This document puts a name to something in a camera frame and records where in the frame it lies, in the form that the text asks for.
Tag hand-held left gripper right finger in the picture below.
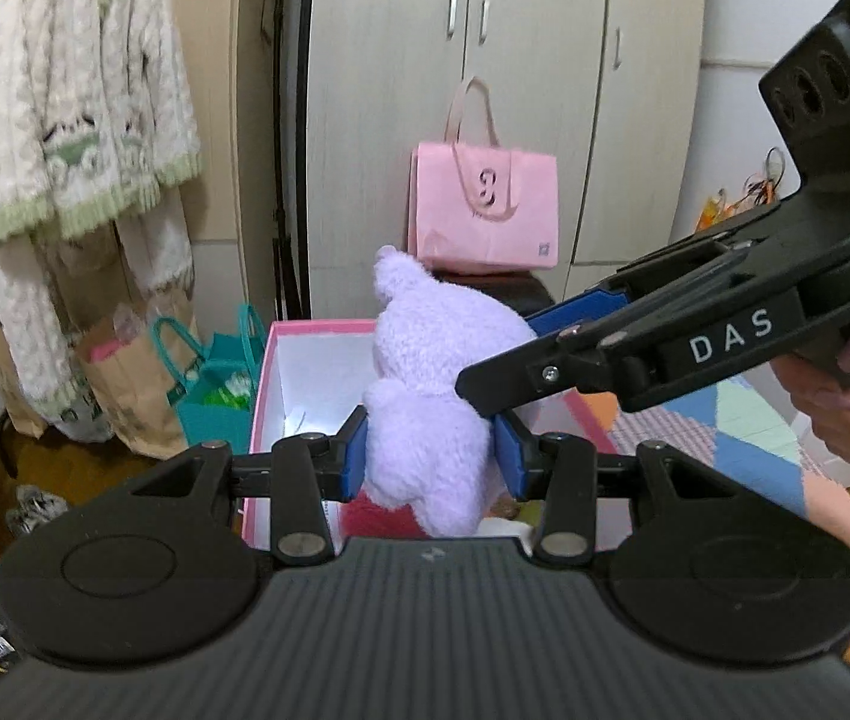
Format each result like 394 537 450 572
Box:
496 412 730 567

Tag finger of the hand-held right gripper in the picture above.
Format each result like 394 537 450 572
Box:
455 255 771 417
526 231 752 342

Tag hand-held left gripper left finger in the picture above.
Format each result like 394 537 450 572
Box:
128 405 370 567

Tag purple plush toy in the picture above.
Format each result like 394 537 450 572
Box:
361 244 546 537

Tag pink cardboard box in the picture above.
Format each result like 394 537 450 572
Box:
241 319 621 552

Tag person's right hand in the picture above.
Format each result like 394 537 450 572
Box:
770 311 850 475

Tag teal gift bag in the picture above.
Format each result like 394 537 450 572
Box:
151 304 268 455

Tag pink tote bag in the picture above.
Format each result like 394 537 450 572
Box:
406 75 561 275

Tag colourful patchwork blanket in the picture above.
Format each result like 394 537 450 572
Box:
582 375 850 601

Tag large brown paper bag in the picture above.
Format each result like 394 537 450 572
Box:
76 292 205 458

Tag beige wooden wardrobe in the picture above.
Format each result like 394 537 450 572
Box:
297 0 707 323

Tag grey striped slipper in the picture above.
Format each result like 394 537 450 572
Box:
8 486 70 537

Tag white fluffy pajama pants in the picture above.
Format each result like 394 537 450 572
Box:
0 187 197 421

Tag small brown paper bag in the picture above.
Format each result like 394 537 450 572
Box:
0 315 47 440

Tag tall beige wooden cabinet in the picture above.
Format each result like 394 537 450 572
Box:
162 0 306 331

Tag white fluffy cardigan green trim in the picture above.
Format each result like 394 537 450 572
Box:
0 0 202 245

